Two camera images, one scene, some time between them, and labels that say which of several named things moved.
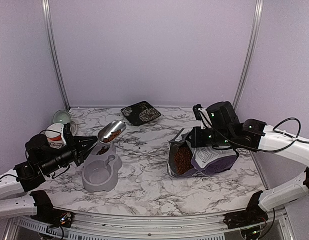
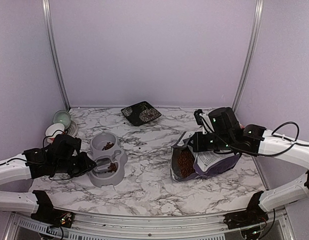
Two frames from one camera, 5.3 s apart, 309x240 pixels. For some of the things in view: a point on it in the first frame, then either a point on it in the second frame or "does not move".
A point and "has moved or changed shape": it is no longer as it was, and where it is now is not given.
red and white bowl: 53,134 does not move
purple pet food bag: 184,160 does not move
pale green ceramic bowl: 62,116 does not move
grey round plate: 74,128 does not move
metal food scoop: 110,131 → 102,164
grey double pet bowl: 101,171 has moved or changed shape
